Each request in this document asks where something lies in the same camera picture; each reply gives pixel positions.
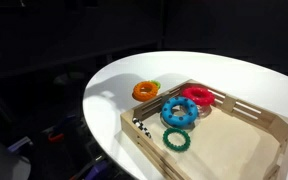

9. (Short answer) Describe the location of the wooden slatted tray box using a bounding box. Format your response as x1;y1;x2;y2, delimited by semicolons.
119;78;288;180

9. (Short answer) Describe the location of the dark green toothed ring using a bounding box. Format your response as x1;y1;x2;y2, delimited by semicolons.
162;127;192;153

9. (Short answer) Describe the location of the red clamp-shaped object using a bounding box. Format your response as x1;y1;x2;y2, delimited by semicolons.
47;132;65;144

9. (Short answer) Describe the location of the blue dotted rubber ring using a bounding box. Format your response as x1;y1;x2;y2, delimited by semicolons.
160;96;199;128

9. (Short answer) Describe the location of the white rounded object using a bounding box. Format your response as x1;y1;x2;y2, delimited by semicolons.
0;128;32;180

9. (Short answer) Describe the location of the red studded rubber ring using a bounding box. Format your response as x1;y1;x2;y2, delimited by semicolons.
181;85;216;107

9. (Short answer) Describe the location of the light green studded ring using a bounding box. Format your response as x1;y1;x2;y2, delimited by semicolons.
149;79;162;90

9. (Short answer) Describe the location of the black white checkered piece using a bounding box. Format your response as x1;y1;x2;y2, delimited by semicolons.
132;117;153;139

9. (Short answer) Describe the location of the purple plastic object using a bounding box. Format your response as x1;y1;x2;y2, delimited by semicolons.
7;136;33;153
83;161;110;180

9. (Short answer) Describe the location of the orange studded rubber ring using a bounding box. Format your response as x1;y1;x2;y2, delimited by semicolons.
132;81;159;102

